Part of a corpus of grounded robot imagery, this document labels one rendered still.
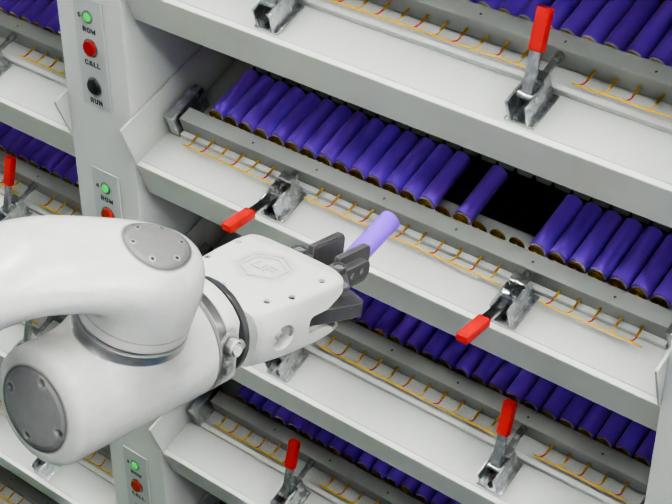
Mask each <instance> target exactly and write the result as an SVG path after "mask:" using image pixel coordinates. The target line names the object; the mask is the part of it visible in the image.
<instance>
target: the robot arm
mask: <svg viewBox="0 0 672 504"><path fill-rule="evenodd" d="M344 244H345V236H344V234H343V233H340V232H335V233H333V234H331V235H329V236H327V237H325V238H322V239H320V240H318V241H316V242H314V243H312V244H309V247H308V248H307V247H306V246H304V245H299V244H298V245H294V246H291V247H287V246H285V245H282V244H280V243H278V242H276V241H273V240H271V239H269V238H266V237H263V236H260V235H255V234H249V235H245V236H242V237H240V238H237V239H235V240H233V241H231V242H229V243H227V244H225V245H223V246H221V247H219V248H217V249H215V250H213V251H211V252H210V253H208V254H206V255H204V256H203V257H202V255H201V253H200V251H199V250H198V248H197V247H196V245H195V244H194V243H193V242H192V241H191V240H190V239H189V238H187V237H186V236H184V235H183V234H181V233H179V232H177V231H175V230H173V229H170V228H167V227H164V226H161V225H158V224H153V223H148V222H142V221H137V220H128V219H120V218H106V217H90V216H69V215H41V216H29V217H21V218H14V219H9V220H5V221H1V222H0V331H1V330H3V329H5V328H8V327H10V326H13V325H16V324H19V323H22V322H25V321H28V320H32V319H36V318H40V317H45V316H55V315H68V316H67V317H66V318H65V319H64V321H63V322H62V323H60V324H59V325H58V326H57V327H56V328H54V329H53V330H51V331H49V332H47V333H45V334H43V335H41V336H39V337H36V338H34V339H32V340H30V341H27V342H25V343H23V344H20V345H18V346H16V347H15V348H13V349H12V350H11V351H10V352H9V353H8V354H7V355H6V357H5V359H4V360H3V362H2V365H1V368H0V399H1V403H2V407H3V410H4V413H5V416H6V418H7V420H8V423H9V424H10V426H11V428H12V430H13V432H14V433H15V435H16V436H17V438H18V439H19V440H20V442H21V443H22V444H23V445H24V446H25V447H26V448H27V449H28V450H29V451H30V452H31V453H32V454H33V455H35V456H36V457H38V458H39V459H41V460H43V461H44V462H46V463H49V464H52V465H58V466H66V465H70V464H73V463H75V462H77V461H79V460H81V459H82V458H84V457H86V456H88V455H90V454H92V453H94V452H95V451H97V450H99V449H101V448H103V447H105V446H107V445H109V444H110V443H112V442H114V441H116V440H118V439H120V438H122V437H123V436H125V435H127V434H129V433H131V432H133V431H135V430H137V429H138V428H140V427H142V426H144V425H146V424H148V423H150V422H151V421H153V420H155V419H157V418H159V417H161V416H163V415H165V414H166V413H168V412H170V411H172V410H174V409H176V408H178V407H179V406H181V405H183V404H185V403H187V402H189V401H191V400H193V399H194V398H196V397H198V396H200V395H202V394H204V393H206V392H208V391H209V390H211V389H213V388H215V387H217V386H219V385H221V384H223V383H224V382H226V381H228V380H230V379H231V378H232V377H233V376H234V375H235V369H237V368H238V367H240V366H242V367H249V366H252V365H256V364H260V363H263V362H266V361H269V360H272V359H275V358H278V357H281V356H284V355H286V354H289V353H291V352H294V351H296V350H298V349H301V348H303V347H305V346H307V345H309V344H311V343H313V342H315V341H317V340H319V339H321V338H323V337H324V336H326V335H327V334H329V333H330V332H332V331H333V330H334V329H335V328H336V327H337V326H338V323H337V321H342V320H348V319H353V318H359V317H361V316H362V309H363V300H362V299H361V298H360V297H359V296H358V295H357V294H356V293H355V292H354V291H351V290H350V289H349V288H350V287H352V286H354V285H356V284H358V283H360V282H362V281H364V280H365V279H366V277H367V275H368V273H369V269H370V262H369V256H370V245H367V244H365V243H363V244H360V245H358V246H355V247H353V248H351V249H349V250H347V251H345V252H344Z"/></svg>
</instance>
